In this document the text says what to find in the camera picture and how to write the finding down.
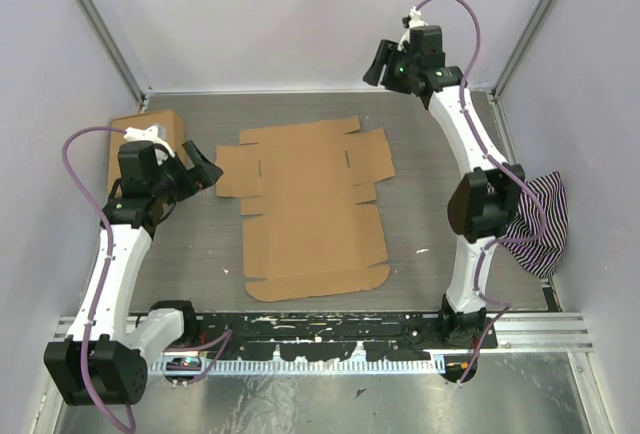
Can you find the purple striped cloth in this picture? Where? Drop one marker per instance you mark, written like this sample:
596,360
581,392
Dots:
539,250

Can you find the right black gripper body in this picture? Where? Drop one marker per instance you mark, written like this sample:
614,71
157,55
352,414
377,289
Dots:
397,74

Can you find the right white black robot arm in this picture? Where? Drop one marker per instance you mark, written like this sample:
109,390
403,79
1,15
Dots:
485,201

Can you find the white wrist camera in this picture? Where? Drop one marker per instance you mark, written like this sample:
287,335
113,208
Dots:
413,20
147,136

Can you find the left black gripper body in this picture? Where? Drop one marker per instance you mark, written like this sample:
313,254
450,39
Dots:
175,181

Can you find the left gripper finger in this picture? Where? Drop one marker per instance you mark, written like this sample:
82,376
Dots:
193,153
208,174

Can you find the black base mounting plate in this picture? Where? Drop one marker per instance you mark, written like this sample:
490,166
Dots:
324,336

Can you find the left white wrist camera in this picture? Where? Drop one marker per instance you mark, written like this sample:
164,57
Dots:
147,136

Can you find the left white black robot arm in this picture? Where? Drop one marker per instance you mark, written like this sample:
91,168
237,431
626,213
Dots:
99,358

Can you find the folded brown cardboard box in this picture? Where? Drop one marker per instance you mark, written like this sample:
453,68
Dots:
170,126

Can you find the brown cardboard box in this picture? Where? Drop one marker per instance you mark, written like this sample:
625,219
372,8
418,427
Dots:
307,192
170,126

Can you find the slotted grey cable duct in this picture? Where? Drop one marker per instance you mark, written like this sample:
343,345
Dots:
356,365

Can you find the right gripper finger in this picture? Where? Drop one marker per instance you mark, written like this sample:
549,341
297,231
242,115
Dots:
374,72
385,50

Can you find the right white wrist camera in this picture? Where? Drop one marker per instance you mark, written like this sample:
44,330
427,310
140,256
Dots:
413,20

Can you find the aluminium front rail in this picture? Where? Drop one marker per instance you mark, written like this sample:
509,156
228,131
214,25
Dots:
517,332

